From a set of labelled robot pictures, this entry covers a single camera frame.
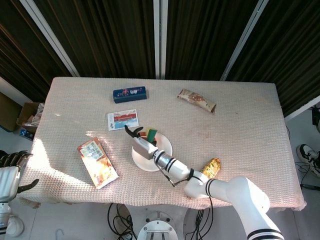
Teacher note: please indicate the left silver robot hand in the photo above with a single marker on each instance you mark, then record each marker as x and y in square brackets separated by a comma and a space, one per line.
[8, 175]

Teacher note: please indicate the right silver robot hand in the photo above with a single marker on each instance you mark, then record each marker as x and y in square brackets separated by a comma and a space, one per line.
[142, 146]

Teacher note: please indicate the green sponge with orange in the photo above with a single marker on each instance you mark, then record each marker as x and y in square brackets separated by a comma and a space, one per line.
[151, 134]

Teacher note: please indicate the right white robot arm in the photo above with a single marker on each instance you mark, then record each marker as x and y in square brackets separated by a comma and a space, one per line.
[220, 190]

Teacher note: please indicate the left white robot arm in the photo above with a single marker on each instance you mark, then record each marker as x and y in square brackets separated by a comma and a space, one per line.
[4, 215]

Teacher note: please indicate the silver robot base column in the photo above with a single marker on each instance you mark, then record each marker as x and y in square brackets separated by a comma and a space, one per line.
[158, 228]

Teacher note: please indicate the white round plate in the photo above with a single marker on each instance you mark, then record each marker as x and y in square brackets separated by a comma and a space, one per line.
[163, 146]

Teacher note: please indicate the red blue picture card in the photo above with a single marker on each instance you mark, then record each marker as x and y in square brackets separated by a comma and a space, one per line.
[123, 119]

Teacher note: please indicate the orange white snack bag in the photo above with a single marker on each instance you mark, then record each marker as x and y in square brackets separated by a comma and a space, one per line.
[98, 163]

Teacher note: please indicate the blue rectangular box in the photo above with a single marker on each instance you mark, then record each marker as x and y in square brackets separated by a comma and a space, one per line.
[129, 94]

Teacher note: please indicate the brown cardboard box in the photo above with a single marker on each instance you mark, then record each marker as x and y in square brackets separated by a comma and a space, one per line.
[28, 117]

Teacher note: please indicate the brown patterned snack pack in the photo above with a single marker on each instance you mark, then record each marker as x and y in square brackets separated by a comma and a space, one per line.
[197, 100]

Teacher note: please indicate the gold foil snack pack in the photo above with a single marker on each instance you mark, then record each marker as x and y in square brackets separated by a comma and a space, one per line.
[212, 167]

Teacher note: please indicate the pink waffle tablecloth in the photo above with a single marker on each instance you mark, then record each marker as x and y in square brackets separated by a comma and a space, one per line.
[75, 105]

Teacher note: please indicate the black white sneaker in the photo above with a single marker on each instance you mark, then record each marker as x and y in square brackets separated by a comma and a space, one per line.
[308, 154]

